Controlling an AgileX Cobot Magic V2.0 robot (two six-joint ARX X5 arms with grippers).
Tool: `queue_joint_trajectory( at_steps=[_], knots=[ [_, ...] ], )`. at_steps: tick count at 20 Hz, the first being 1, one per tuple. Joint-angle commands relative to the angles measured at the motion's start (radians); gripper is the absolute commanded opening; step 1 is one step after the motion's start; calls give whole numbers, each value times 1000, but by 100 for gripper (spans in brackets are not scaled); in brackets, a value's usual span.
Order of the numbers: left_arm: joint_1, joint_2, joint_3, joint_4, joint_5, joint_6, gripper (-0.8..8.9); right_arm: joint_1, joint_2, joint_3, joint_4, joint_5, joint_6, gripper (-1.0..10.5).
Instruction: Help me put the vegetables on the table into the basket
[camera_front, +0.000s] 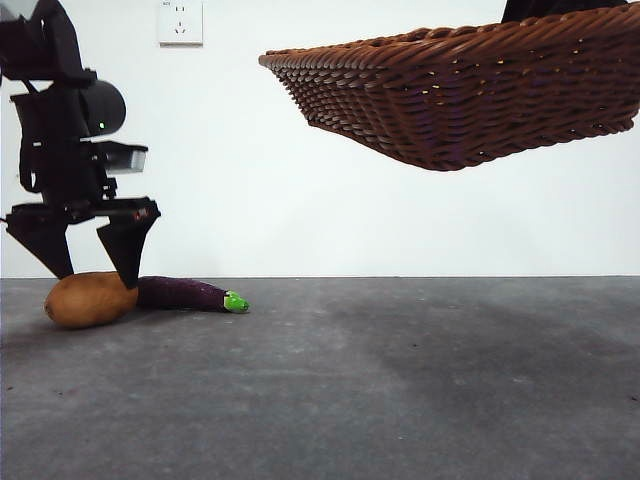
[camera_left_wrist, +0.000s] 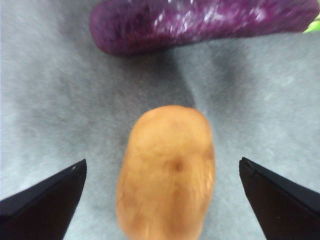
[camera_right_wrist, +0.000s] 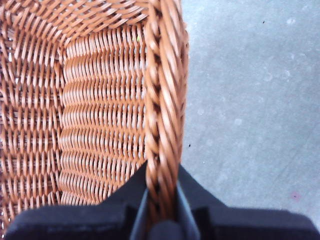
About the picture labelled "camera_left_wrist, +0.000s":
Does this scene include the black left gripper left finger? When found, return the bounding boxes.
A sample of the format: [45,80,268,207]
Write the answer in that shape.
[0,158,88,240]

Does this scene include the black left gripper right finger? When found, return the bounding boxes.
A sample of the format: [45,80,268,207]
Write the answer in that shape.
[238,156,320,240]

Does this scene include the brown potato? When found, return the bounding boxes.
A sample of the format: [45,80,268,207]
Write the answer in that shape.
[115,104,216,240]

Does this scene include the purple eggplant with green stem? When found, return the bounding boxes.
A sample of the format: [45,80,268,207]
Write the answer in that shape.
[89,0,320,56]

